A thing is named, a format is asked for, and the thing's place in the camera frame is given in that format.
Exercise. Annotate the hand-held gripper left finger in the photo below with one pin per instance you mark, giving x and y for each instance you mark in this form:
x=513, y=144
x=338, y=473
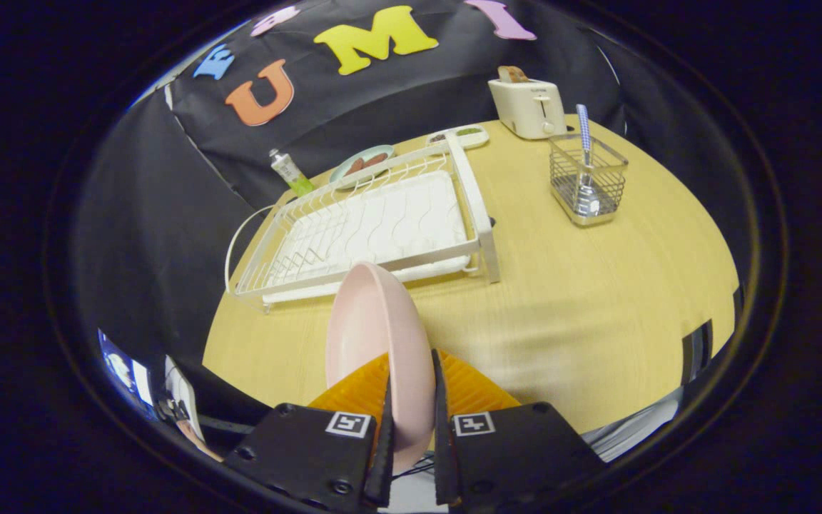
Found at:
x=304, y=450

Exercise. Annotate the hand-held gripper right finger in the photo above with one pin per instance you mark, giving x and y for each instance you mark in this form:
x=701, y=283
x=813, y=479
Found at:
x=518, y=450

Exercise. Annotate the pink plate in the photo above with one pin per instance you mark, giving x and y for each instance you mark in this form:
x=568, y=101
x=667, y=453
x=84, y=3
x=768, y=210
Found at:
x=375, y=335

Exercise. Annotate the pale green plate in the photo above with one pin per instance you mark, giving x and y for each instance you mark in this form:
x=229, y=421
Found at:
x=343, y=173

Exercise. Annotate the white divided sauce dish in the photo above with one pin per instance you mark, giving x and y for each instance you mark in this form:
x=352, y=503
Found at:
x=479, y=135

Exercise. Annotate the person's light grey clothing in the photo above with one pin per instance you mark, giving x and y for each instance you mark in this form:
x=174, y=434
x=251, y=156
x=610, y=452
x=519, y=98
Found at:
x=632, y=428

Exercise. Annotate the bright monitor screen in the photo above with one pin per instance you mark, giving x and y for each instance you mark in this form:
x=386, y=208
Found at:
x=122, y=368

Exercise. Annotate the white drip tray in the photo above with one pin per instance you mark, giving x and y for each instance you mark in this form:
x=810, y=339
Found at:
x=397, y=221

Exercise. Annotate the black backdrop cloth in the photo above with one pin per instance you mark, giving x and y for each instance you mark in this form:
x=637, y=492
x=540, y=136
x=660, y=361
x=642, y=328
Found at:
x=154, y=235

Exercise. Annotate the green liquid bottle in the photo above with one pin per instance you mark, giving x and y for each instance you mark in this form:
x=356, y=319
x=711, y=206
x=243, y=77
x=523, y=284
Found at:
x=290, y=173

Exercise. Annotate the brown sausage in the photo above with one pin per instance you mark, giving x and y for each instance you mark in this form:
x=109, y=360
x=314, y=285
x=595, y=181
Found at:
x=374, y=160
x=355, y=167

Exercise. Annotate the cream toaster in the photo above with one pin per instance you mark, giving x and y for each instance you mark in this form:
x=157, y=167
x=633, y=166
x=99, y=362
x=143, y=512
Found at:
x=525, y=107

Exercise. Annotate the brown toast slice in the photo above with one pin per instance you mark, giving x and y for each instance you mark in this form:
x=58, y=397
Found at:
x=512, y=73

